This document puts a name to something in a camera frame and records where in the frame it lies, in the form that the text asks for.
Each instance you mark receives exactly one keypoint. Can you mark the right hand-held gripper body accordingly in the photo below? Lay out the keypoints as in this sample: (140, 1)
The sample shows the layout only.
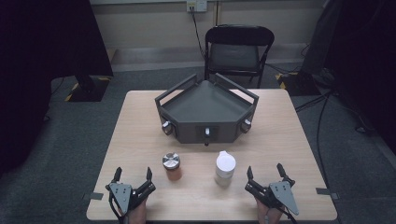
(281, 194)

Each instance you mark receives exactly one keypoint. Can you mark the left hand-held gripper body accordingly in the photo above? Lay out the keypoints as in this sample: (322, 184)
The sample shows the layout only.
(120, 194)

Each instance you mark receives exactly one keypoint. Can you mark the orange jar with silver lid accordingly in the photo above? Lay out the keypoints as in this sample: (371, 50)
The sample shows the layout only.
(172, 166)

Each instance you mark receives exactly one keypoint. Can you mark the white bottle with white lid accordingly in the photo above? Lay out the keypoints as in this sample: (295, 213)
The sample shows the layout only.
(225, 169)

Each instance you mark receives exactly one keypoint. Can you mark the dark grey corner rack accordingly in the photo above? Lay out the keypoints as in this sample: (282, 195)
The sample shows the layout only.
(205, 102)

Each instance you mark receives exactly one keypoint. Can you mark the person's right hand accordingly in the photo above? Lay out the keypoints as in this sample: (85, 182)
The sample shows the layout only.
(269, 215)

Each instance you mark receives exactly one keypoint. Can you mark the person's left hand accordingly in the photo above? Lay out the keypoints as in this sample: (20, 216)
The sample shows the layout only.
(137, 213)

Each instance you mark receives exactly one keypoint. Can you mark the grey tape strip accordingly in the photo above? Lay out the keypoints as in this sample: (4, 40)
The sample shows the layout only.
(93, 196)
(327, 192)

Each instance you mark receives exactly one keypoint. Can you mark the black stand base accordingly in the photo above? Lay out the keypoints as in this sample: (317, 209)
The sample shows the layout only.
(300, 83)
(90, 88)

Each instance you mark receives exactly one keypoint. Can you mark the black folding chair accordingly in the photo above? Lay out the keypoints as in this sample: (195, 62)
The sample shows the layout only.
(233, 57)

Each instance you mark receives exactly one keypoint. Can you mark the dark curtain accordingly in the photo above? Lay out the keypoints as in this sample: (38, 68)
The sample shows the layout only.
(361, 62)
(40, 62)

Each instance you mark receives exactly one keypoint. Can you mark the white wall socket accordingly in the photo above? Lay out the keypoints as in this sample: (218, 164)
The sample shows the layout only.
(196, 5)

